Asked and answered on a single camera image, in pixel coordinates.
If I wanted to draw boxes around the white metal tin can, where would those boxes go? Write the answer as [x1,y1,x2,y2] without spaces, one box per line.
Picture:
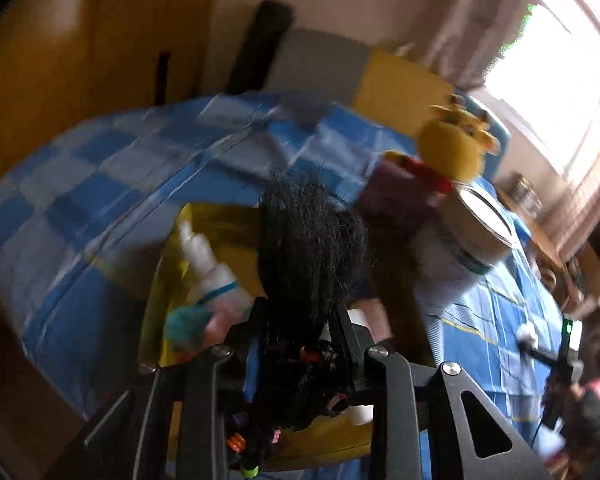
[411,184,515,314]

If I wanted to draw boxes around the blue plush toy pink dress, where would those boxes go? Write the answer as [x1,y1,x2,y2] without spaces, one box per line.
[164,304,251,363]

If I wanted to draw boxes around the red fuzzy sock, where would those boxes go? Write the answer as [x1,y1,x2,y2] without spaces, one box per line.
[354,151,453,238]

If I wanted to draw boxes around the wooden side desk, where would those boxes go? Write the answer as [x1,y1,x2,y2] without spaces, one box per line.
[495,185,565,272]

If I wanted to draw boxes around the yellow storage bin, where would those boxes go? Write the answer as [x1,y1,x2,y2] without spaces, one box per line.
[137,187,373,479]

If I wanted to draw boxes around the yellow bear plush toy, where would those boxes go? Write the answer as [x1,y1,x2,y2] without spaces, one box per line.
[379,91,502,196]

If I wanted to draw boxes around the black hair wig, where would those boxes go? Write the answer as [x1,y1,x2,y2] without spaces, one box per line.
[226,177,366,478]

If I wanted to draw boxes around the grey yellow blue headboard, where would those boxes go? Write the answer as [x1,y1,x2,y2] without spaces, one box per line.
[224,0,512,172]

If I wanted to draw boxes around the pink curtain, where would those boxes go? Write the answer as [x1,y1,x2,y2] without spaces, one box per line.
[406,0,538,90]

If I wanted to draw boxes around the white bunny plush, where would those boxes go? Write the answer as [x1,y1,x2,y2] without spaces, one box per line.
[178,220,253,309]

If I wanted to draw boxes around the clear containers on desk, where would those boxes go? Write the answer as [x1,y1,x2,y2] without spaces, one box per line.
[509,174,543,219]

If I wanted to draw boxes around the wooden wardrobe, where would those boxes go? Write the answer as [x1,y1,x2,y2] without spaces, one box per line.
[0,0,214,177]

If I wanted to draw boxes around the blue plaid bed cover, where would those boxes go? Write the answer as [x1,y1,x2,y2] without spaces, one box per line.
[0,94,562,445]

